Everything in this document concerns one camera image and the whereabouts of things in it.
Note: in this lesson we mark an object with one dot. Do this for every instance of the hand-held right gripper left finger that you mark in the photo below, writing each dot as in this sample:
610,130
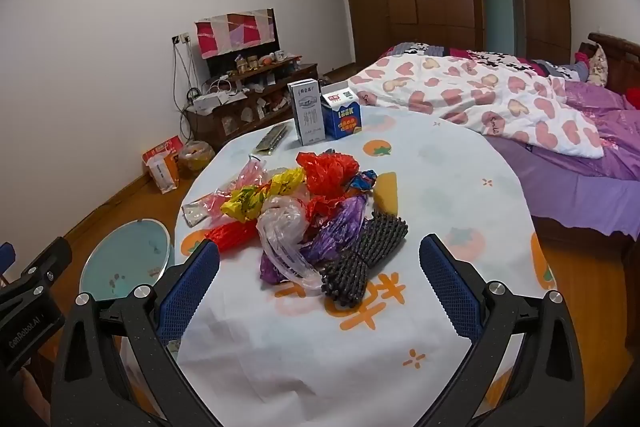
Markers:
190,287

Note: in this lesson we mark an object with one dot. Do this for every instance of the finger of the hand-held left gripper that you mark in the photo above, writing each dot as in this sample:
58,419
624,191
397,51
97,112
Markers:
50,262
5,257

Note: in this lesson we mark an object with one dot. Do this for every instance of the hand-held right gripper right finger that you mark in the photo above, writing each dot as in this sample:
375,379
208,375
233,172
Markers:
450,287

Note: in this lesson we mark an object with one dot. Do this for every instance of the red foil wrapper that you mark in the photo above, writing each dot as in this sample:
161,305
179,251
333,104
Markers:
235,234

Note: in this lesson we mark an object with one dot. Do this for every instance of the round light blue stool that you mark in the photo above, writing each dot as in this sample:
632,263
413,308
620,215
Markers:
125,257

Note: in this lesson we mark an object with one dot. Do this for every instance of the red plastic bag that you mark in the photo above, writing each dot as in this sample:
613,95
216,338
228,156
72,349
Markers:
327,172

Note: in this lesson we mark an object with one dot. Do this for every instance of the yellow snack wrapper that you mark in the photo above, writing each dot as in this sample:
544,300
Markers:
250,202

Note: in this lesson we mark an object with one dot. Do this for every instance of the white plastic bag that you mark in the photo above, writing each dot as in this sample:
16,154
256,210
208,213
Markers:
280,227

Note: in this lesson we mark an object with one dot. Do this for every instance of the yellow sponge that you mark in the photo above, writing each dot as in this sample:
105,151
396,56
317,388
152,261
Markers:
387,194

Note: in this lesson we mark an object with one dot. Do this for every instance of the white fruit-print tablecloth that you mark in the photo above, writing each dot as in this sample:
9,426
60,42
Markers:
280,357

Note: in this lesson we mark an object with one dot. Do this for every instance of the orange white paper bag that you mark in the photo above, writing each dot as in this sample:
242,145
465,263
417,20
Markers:
162,174

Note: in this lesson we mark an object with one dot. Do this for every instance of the purple foil wrapper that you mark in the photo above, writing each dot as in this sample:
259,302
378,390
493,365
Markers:
340,227

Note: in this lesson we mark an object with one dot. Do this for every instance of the pink transparent wrapper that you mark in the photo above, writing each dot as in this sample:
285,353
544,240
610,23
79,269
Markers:
247,174

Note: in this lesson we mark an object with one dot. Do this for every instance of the blue candy wrapper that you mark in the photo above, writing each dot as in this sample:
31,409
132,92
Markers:
362,181

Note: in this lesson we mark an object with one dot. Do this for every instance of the purple bedsheet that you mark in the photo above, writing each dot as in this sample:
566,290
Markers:
575,187

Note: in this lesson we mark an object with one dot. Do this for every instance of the wooden television cabinet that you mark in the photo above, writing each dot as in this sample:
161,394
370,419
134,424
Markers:
220,129

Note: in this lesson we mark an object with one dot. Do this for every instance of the dark green snack packet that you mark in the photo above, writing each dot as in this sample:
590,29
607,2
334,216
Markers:
270,139

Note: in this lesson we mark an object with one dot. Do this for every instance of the white flat box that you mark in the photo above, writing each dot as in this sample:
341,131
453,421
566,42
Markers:
210,103

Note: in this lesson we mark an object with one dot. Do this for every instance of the white quilt pink hearts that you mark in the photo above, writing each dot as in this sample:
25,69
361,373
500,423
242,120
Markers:
450,97

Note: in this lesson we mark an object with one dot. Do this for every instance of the blue gable-top carton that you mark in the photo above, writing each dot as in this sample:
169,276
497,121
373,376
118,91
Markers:
342,122

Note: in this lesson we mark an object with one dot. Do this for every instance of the tall grey milk carton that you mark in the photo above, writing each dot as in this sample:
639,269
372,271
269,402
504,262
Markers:
306,117

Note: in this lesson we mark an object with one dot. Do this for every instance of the black television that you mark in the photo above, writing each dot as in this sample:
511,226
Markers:
240,63

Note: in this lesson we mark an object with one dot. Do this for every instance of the white mug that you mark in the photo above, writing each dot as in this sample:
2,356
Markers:
279,56

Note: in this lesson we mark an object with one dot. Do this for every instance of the red pink patchwork cloth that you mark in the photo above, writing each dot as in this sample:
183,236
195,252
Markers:
232,32

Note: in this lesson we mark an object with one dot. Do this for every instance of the floral pillow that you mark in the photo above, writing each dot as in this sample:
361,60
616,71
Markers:
597,67

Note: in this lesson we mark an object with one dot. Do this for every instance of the wooden bed headboard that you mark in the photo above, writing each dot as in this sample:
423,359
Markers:
622,67

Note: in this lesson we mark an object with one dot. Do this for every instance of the wooden room door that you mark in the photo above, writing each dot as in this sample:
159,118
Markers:
365,17

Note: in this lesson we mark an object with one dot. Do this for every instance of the wall socket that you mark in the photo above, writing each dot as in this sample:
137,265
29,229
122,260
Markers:
181,39

